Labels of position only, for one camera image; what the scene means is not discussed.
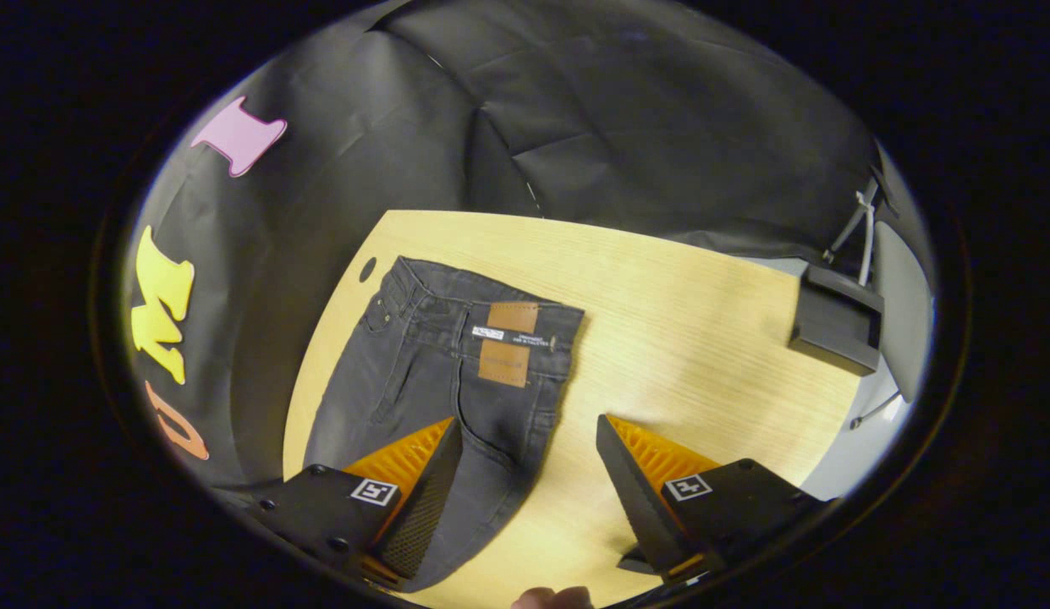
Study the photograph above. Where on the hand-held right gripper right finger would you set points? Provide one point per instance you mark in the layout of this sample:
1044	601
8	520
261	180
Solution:
639	507

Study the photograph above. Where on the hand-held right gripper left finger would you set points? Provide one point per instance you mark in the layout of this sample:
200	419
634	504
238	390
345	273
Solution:
427	507

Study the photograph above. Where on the dark grey jeans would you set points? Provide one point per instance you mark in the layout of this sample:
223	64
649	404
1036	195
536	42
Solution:
423	372

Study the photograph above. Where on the black box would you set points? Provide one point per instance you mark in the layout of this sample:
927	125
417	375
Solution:
833	326

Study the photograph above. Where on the white rounded panel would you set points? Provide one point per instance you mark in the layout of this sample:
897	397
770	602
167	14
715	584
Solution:
901	313

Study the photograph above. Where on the white metal stand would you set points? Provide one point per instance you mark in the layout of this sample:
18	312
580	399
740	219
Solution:
865	228

